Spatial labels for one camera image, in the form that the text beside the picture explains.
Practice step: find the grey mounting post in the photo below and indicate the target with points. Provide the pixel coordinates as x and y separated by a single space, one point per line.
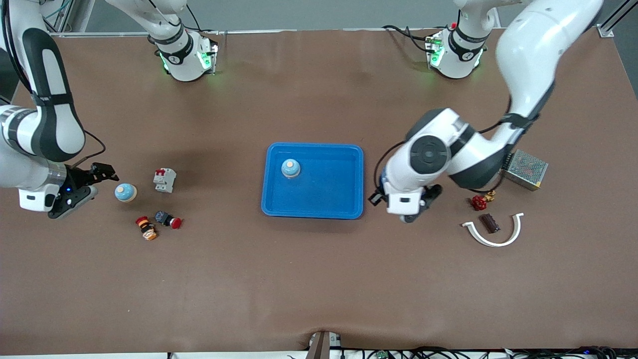
319 346

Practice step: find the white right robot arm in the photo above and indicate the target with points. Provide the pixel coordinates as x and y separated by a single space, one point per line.
184 67

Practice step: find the blue plastic tray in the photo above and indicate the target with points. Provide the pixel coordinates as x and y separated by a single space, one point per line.
319 194

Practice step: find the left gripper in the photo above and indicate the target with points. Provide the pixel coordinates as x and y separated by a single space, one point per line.
382 194

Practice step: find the aluminium frame corner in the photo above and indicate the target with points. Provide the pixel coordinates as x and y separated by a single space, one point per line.
605 31

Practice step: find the metal mesh power supply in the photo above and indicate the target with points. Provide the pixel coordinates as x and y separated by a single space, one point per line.
528 172

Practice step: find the red black emergency stop button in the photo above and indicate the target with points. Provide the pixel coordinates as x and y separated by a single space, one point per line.
167 219

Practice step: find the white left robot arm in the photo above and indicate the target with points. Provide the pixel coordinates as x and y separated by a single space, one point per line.
533 50

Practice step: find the light blue bell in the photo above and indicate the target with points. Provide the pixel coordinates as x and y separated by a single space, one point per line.
125 193
290 169

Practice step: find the orange red push button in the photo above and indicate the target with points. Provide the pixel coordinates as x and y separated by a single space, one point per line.
147 229

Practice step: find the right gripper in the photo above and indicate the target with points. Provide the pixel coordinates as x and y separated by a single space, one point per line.
78 179

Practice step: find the white red circuit breaker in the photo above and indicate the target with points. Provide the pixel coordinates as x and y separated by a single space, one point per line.
164 180

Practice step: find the long dark cylindrical capacitor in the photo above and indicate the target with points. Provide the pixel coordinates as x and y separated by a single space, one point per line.
489 223

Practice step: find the metal base connector bracket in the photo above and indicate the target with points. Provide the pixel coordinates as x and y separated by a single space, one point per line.
434 50
208 57

